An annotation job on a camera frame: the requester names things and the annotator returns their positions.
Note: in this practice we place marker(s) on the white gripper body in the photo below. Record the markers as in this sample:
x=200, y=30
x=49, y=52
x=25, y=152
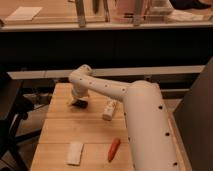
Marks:
x=79, y=93

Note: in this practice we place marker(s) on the yellow black eraser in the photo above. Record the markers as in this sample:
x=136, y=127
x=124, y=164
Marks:
x=78, y=103

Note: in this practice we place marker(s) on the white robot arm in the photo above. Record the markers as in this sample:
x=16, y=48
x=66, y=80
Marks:
x=146, y=118

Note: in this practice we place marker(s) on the white sponge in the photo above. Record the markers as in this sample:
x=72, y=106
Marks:
x=74, y=153

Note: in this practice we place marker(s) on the white cylinder block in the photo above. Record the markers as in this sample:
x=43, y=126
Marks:
x=109, y=110

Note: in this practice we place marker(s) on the black office chair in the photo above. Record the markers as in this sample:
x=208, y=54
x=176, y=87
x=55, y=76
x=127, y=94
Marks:
x=14, y=108

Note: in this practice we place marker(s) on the white paper sheet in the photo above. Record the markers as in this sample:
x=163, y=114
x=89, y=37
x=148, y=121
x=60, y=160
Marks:
x=23, y=14

